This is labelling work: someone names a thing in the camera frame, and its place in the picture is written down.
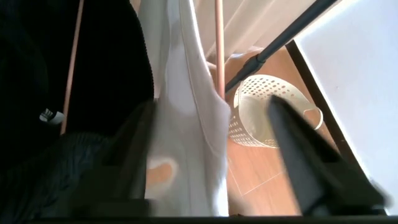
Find beige curtain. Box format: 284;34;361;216
130;0;318;62

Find black shorts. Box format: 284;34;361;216
0;0;155;218

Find white garment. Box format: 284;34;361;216
136;0;233;218

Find white laundry basket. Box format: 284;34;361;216
226;73;324;149

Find black clothes rack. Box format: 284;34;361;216
224;0;340;94

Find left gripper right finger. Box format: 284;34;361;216
267;94;388;216

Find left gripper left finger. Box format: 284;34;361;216
70;100;157;218

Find pink clothes hanger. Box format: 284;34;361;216
214;0;226;100
59;0;85;135

